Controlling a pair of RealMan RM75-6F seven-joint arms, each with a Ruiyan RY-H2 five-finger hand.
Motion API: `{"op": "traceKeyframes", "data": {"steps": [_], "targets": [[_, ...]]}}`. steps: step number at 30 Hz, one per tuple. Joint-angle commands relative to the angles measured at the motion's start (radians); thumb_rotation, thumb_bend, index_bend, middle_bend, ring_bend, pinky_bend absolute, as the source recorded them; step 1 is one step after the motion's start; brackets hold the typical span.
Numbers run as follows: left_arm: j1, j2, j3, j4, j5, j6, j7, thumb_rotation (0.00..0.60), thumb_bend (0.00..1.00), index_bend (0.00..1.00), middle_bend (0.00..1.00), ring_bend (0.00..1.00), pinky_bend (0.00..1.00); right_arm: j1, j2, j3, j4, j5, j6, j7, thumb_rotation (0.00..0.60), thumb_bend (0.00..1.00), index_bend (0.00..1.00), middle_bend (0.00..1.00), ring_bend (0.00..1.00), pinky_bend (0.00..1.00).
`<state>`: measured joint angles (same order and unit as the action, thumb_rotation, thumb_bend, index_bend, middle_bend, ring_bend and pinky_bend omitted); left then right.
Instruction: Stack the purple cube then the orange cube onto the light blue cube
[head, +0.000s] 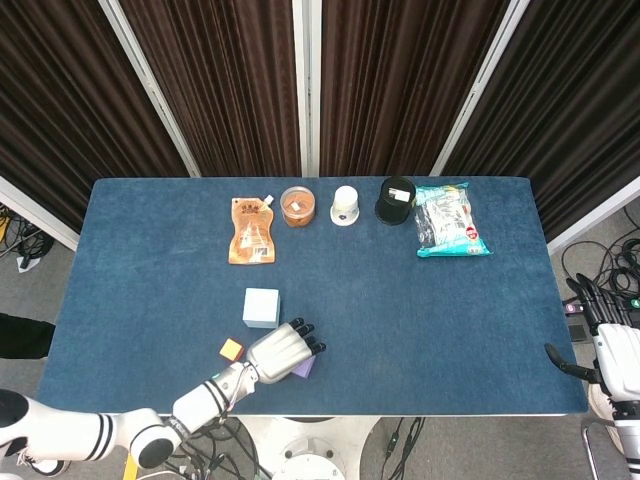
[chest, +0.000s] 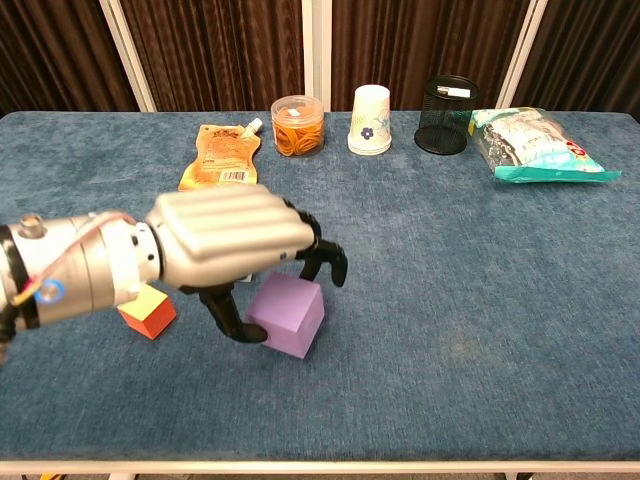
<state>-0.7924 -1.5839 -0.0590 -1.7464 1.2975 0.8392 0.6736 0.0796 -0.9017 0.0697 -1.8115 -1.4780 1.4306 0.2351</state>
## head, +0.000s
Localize black mesh pen holder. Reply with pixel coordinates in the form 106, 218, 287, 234
374, 176, 418, 225

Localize teal clear plastic snack bag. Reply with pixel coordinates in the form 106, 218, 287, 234
414, 181, 492, 259

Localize orange yellow small cube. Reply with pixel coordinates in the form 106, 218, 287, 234
218, 337, 246, 363

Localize white pedestal base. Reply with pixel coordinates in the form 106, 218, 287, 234
232, 415, 382, 480

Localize blue table cloth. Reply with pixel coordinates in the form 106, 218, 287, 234
37, 177, 589, 417

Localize brown pleated curtain panel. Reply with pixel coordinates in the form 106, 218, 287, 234
0, 0, 190, 234
442, 0, 640, 242
119, 0, 302, 178
319, 0, 512, 178

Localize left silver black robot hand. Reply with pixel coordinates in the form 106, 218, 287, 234
243, 316, 327, 385

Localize purple cube block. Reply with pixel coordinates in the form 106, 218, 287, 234
290, 355, 318, 380

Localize black power strip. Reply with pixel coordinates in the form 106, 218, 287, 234
563, 297, 640, 329

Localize white partition base rail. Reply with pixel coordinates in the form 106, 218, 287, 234
546, 174, 640, 257
0, 174, 81, 252

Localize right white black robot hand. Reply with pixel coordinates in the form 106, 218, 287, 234
543, 272, 640, 401

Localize black floor cable bundle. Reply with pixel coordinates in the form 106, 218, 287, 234
0, 204, 57, 269
559, 204, 640, 304
159, 417, 274, 480

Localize light blue cube box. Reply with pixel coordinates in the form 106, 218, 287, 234
242, 287, 281, 330

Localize white partition post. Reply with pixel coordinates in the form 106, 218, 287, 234
430, 0, 532, 177
98, 0, 202, 178
292, 0, 322, 178

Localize black object on floor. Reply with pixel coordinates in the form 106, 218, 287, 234
0, 313, 57, 361

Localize orange spout pouch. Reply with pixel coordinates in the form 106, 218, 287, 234
228, 193, 277, 265

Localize clear jar of rubber bands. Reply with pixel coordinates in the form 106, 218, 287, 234
279, 185, 318, 229

